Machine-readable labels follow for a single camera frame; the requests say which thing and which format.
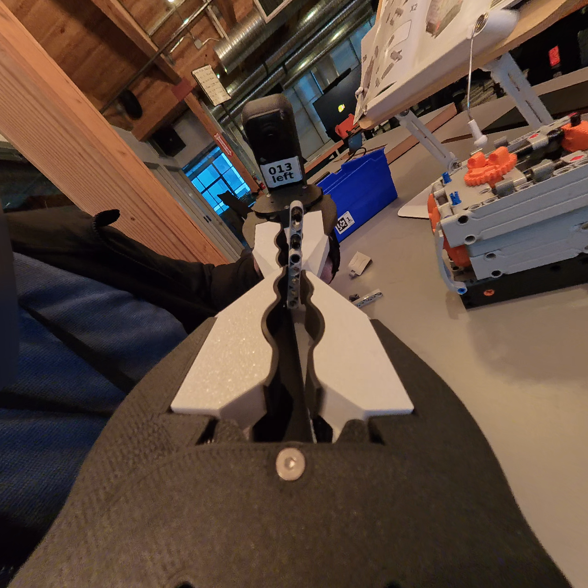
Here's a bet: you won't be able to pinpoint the blue tagged plastic bin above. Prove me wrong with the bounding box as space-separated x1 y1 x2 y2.
316 148 399 243

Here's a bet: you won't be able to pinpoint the light grey toy beam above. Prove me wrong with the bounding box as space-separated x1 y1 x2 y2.
286 200 306 309
350 288 385 309

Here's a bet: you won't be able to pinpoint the white notice board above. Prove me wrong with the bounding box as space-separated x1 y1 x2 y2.
190 64 232 106

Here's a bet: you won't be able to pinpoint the grey orange toy brick vehicle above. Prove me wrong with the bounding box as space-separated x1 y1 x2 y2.
426 114 588 309

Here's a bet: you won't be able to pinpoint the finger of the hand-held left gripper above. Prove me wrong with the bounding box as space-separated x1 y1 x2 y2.
253 223 289 280
301 213 332 277

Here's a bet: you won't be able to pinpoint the white round stand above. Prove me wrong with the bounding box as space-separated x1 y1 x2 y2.
397 51 556 172

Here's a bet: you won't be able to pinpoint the small grey panel piece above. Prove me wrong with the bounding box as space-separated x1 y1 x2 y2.
347 252 374 278

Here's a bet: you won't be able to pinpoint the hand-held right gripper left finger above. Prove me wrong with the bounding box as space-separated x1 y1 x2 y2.
170 269 290 444

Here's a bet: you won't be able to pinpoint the black monitor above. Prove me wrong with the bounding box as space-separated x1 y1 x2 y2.
312 66 364 138

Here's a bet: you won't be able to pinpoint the thin white cable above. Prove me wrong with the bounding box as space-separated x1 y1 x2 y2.
465 14 488 149

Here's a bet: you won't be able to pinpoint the person's blue jeans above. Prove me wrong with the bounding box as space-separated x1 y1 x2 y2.
0 252 190 579

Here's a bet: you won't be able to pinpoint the person's left forearm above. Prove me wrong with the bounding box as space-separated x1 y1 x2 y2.
7 206 265 334

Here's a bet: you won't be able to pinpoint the open instruction booklet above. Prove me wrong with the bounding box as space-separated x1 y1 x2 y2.
354 0 515 121

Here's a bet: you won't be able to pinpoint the silver air duct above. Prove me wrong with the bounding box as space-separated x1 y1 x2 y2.
212 0 373 76

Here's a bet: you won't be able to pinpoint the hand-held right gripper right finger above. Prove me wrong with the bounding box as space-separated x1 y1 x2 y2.
301 271 415 444

